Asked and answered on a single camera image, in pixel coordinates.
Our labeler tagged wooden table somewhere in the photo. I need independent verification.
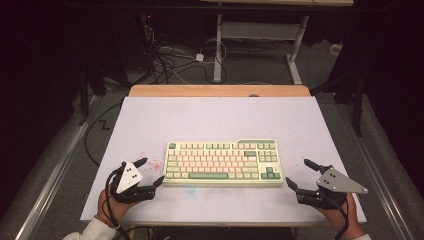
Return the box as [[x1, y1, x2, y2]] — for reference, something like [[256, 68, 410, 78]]
[[121, 84, 359, 228]]

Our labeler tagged cream and green keyboard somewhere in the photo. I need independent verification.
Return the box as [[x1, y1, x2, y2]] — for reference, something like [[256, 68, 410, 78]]
[[162, 138, 285, 188]]

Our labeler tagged black metal stand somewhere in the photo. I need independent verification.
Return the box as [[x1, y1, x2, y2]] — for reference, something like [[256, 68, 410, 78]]
[[311, 68, 366, 138], [77, 64, 108, 127]]

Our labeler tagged dark curtain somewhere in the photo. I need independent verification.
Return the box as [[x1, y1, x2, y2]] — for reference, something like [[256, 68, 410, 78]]
[[0, 0, 84, 214], [363, 0, 424, 188]]

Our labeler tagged person's left hand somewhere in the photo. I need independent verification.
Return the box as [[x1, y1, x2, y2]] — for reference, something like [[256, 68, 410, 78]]
[[96, 187, 143, 230]]

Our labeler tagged small white box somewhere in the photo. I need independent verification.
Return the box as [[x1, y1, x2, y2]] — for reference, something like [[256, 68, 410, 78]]
[[329, 42, 344, 57]]

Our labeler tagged left hand-held gripper black cable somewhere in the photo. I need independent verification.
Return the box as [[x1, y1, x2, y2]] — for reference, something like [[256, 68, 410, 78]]
[[105, 166, 133, 240]]

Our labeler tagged long black floor cable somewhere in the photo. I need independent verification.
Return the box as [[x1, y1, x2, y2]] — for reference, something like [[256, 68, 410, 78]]
[[83, 101, 124, 168]]

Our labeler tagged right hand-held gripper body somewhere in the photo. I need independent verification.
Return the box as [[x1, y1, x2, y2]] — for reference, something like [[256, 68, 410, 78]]
[[295, 164, 370, 211]]

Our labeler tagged tangle of black floor cables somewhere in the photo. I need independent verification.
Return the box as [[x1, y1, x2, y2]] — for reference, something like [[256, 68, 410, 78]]
[[142, 23, 231, 86]]

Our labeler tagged hand-held gripper black cable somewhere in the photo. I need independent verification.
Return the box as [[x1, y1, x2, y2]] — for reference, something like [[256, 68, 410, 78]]
[[105, 166, 133, 240], [324, 193, 350, 240]]

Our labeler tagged white metal frame desk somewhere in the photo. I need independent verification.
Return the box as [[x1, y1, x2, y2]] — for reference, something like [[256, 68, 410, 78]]
[[199, 0, 355, 85]]

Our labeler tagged person's right hand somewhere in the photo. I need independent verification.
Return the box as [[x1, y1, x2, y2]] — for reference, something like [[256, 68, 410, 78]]
[[314, 192, 367, 240]]

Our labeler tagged right hand-held gripper black cable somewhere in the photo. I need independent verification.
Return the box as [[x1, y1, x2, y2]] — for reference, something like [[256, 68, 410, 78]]
[[324, 193, 350, 240]]

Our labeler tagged aluminium floor rail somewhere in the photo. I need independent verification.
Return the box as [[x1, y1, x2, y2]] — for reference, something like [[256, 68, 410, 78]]
[[333, 96, 418, 240], [14, 95, 103, 240]]

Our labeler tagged white table cover board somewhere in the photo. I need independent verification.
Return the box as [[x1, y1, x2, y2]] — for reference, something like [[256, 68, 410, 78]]
[[80, 95, 368, 225]]

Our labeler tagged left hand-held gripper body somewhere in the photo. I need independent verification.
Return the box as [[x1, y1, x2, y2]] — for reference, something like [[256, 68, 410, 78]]
[[109, 161, 158, 205]]

